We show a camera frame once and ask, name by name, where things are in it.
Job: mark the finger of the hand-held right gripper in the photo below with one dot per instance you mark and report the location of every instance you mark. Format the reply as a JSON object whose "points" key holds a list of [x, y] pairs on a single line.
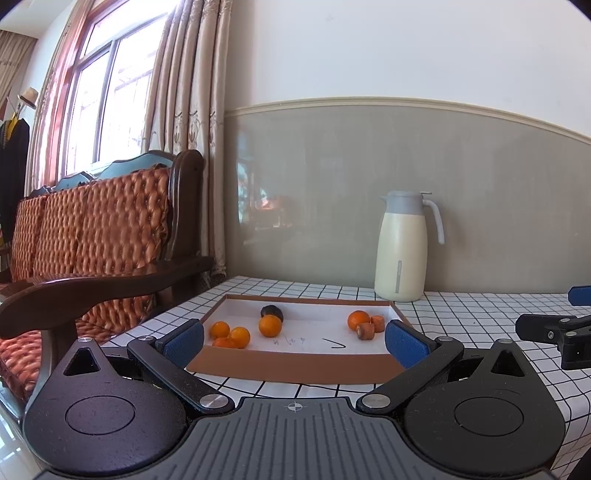
{"points": [[535, 326], [581, 295]]}

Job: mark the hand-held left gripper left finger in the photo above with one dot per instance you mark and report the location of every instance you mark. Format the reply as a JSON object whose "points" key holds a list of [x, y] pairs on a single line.
{"points": [[184, 342]]}

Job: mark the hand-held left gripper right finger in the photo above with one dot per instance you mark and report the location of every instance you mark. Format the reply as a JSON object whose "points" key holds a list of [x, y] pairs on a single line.
{"points": [[402, 342]]}

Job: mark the carrot piece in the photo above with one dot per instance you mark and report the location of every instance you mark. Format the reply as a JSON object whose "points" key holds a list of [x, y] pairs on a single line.
{"points": [[378, 323], [365, 331]]}

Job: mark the small orange mandarin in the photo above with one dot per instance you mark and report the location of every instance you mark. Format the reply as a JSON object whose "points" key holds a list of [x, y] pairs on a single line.
{"points": [[220, 329]]}

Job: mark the brown cardboard box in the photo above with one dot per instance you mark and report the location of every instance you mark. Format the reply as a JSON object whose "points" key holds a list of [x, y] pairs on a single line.
{"points": [[314, 362]]}

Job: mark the dark avocado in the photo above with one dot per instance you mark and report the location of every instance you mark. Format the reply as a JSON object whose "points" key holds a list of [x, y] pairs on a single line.
{"points": [[271, 311]]}

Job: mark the black checked white tablecloth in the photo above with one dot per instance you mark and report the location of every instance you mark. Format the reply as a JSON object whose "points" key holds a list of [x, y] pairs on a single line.
{"points": [[485, 314]]}

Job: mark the cream thermos jug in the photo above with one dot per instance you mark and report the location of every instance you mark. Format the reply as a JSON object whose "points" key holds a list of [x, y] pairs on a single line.
{"points": [[397, 258]]}

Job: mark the wooden chair orange cushion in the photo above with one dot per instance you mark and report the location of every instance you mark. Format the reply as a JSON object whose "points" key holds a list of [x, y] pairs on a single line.
{"points": [[184, 207]]}

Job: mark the orange woven back cushion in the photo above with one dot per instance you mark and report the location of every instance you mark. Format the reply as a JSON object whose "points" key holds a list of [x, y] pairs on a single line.
{"points": [[92, 221]]}

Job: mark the orange woven seat cushion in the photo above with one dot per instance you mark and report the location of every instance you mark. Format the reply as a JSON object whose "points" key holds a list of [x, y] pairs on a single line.
{"points": [[18, 360]]}

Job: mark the dark hanging coat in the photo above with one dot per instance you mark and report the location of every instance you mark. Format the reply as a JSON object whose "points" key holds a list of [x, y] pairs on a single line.
{"points": [[13, 175]]}

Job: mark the window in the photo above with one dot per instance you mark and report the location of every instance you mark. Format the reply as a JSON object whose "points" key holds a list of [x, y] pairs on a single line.
{"points": [[97, 115]]}

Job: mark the beige patterned curtain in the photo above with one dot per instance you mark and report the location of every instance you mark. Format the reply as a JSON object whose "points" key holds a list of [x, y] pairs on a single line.
{"points": [[194, 92]]}

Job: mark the straw hat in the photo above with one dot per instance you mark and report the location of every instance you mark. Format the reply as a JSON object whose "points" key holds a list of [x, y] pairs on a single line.
{"points": [[28, 98]]}

